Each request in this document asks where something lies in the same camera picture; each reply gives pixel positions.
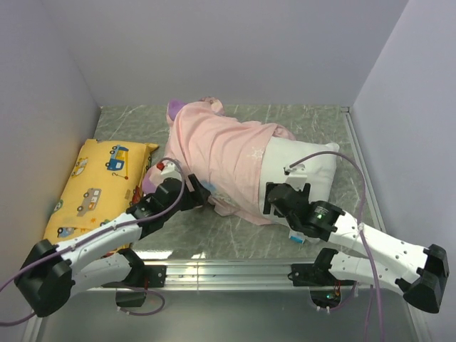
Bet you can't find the white pillow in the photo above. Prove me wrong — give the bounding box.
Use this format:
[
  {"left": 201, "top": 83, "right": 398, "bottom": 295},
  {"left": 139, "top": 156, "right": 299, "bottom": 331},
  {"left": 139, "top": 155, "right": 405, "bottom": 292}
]
[{"left": 257, "top": 137, "right": 339, "bottom": 227}]

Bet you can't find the pink pillowcase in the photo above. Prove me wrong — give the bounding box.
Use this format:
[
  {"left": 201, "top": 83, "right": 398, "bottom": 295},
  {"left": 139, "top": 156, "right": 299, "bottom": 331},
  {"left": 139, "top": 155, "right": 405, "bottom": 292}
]
[{"left": 165, "top": 98, "right": 295, "bottom": 225}]

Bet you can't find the purple princess print pillowcase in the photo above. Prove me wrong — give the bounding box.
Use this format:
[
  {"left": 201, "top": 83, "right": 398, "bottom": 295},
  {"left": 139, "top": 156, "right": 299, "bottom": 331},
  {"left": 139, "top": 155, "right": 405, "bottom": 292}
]
[{"left": 141, "top": 96, "right": 229, "bottom": 197}]

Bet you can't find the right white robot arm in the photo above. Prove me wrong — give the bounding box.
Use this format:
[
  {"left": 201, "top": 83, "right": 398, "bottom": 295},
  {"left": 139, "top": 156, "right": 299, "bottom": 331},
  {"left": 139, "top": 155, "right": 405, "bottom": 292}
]
[{"left": 263, "top": 182, "right": 450, "bottom": 314}]

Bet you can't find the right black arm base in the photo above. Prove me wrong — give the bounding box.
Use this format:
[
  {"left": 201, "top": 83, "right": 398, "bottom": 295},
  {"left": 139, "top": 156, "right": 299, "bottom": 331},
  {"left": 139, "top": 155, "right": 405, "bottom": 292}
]
[{"left": 287, "top": 264, "right": 357, "bottom": 313}]

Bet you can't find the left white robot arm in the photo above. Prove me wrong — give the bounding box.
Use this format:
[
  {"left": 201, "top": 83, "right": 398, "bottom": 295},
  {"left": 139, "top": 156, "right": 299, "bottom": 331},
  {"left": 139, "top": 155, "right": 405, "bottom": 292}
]
[{"left": 14, "top": 175, "right": 210, "bottom": 318}]

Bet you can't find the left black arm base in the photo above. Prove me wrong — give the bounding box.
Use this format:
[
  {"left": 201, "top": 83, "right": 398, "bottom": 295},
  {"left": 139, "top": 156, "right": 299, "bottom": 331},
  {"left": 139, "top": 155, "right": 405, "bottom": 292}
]
[{"left": 102, "top": 264, "right": 167, "bottom": 316}]

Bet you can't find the yellow car print pillow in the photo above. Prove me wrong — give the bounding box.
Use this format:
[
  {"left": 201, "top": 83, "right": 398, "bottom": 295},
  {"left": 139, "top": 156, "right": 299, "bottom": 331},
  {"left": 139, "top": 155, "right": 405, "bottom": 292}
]
[{"left": 43, "top": 139, "right": 159, "bottom": 244}]

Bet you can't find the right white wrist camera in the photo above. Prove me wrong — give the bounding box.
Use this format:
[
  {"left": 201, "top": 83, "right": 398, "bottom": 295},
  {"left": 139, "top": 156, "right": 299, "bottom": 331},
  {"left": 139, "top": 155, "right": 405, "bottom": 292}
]
[{"left": 284, "top": 164, "right": 307, "bottom": 191}]

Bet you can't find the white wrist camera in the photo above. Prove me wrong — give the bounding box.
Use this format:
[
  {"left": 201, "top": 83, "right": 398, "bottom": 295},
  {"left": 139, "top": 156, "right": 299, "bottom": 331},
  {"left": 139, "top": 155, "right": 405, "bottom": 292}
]
[
  {"left": 284, "top": 164, "right": 307, "bottom": 191},
  {"left": 149, "top": 160, "right": 182, "bottom": 185}
]

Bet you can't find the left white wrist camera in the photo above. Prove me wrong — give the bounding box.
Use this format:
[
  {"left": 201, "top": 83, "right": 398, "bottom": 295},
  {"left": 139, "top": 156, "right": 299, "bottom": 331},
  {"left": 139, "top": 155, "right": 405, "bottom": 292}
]
[{"left": 149, "top": 160, "right": 182, "bottom": 185}]

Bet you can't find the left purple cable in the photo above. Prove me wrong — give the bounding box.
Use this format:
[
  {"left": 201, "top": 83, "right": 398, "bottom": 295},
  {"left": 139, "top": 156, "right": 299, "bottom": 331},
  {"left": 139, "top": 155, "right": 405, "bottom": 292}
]
[{"left": 0, "top": 157, "right": 187, "bottom": 326}]

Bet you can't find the aluminium rail frame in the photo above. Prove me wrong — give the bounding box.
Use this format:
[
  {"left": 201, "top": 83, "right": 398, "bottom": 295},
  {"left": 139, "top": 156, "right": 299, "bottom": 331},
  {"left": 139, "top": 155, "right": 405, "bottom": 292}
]
[{"left": 21, "top": 105, "right": 432, "bottom": 342}]

